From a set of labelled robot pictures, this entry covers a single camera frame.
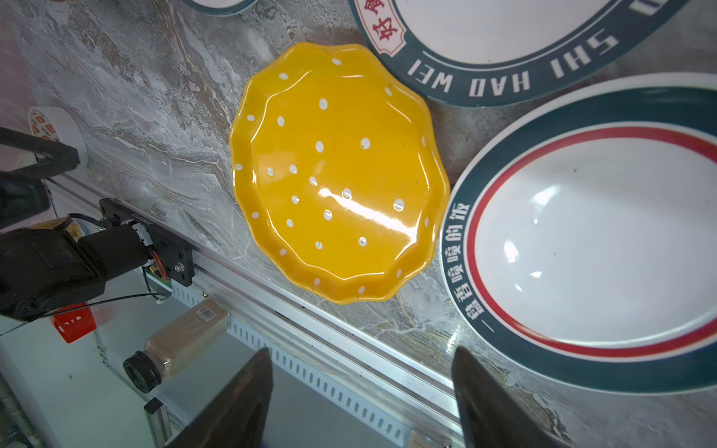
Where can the red button box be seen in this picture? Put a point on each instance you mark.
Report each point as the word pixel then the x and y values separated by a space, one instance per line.
pixel 74 322

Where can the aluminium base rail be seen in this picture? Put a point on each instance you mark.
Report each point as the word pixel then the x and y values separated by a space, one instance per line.
pixel 384 390

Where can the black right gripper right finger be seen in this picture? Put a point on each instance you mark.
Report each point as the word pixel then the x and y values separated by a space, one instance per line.
pixel 488 415

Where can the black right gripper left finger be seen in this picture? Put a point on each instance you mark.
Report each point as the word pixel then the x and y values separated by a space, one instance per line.
pixel 237 416

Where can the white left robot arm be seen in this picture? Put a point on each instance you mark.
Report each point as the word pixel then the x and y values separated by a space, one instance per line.
pixel 44 270

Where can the yellow polka dot plate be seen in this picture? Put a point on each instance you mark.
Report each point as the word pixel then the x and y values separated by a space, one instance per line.
pixel 337 172

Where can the white plate green red rim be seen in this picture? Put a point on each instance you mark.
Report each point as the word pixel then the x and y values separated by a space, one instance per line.
pixel 581 242

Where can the white plate green text rim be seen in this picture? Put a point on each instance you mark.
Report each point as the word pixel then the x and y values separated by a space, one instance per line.
pixel 485 53

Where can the brown drink bottle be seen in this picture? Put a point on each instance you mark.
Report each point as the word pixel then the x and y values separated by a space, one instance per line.
pixel 175 346

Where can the roll of tape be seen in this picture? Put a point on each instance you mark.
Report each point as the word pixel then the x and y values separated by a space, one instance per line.
pixel 56 124

